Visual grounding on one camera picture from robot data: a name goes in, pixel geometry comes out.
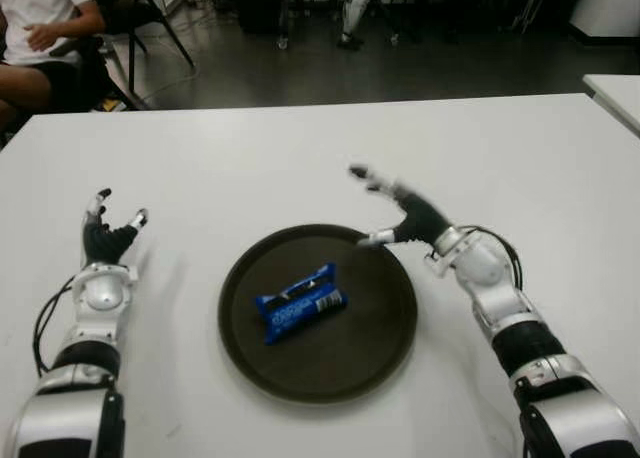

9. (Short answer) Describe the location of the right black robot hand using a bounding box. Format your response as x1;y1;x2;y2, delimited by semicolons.
347;163;456;252

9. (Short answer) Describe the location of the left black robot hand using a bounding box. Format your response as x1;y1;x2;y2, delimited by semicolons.
79;187;150;268

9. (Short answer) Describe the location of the blue Oreo cookie package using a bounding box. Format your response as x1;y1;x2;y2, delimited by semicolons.
254;261;349;348

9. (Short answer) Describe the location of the round dark brown tray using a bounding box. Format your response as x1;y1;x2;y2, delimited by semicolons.
217;222;419;405

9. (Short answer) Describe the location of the black office chair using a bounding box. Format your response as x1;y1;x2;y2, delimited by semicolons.
49;35;146;112

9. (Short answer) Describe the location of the white humanoid robot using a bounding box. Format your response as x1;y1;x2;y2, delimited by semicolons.
337;0;376;50

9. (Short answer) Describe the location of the white side table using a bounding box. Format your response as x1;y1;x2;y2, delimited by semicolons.
582;72;640;140

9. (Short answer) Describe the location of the black wheeled robot stand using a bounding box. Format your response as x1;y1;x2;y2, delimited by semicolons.
274;0;401;50

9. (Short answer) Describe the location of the seated person white shirt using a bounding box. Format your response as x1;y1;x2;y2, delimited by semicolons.
0;0;109;134

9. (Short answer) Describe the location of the black equipment cabinet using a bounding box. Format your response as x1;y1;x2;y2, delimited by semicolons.
239;0;284;33

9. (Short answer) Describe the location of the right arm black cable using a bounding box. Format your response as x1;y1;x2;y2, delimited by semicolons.
479;225;526;289

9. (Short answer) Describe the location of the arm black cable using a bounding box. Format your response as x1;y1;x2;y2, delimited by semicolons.
32;276;76;379
479;225;526;289

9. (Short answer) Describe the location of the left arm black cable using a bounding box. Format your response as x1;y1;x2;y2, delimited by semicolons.
32;276;76;379

